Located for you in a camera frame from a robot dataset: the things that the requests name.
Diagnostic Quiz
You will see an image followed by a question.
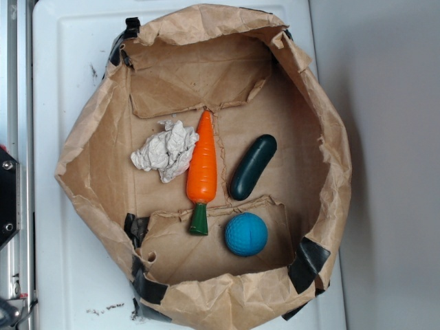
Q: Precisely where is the black tape bottom left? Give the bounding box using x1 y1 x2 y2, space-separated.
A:
124 213 172 323

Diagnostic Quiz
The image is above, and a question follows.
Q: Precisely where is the aluminium frame rail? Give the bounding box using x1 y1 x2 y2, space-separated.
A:
1 1 38 329

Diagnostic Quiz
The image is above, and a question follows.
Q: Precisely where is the black tape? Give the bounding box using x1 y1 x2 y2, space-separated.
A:
109 17 140 66
287 237 331 294
124 213 172 323

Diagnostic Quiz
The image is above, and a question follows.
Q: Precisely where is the black mounting bracket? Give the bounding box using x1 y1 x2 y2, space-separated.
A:
0 144 20 250

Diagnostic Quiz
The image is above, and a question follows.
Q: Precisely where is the orange toy carrot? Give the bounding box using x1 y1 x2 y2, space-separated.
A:
186 110 217 236

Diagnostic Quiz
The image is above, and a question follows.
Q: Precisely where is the dark green toy cucumber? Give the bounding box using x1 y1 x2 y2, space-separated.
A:
229 134 277 201

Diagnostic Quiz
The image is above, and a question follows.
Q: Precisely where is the blue dimpled ball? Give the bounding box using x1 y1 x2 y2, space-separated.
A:
224 212 268 257

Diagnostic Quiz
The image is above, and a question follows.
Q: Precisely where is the white paper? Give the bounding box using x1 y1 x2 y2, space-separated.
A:
130 120 199 184

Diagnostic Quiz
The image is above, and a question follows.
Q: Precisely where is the black tape bottom right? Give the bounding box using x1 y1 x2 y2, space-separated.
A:
287 237 331 294

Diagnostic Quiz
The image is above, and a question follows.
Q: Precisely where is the brown paper bag tray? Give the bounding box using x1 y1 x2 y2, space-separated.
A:
55 4 352 329

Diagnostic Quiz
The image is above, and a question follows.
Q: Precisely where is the black tape top left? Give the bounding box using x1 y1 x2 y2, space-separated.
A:
109 17 140 66

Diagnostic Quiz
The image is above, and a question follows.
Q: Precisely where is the white plastic base tray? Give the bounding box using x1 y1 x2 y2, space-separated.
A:
32 0 351 330

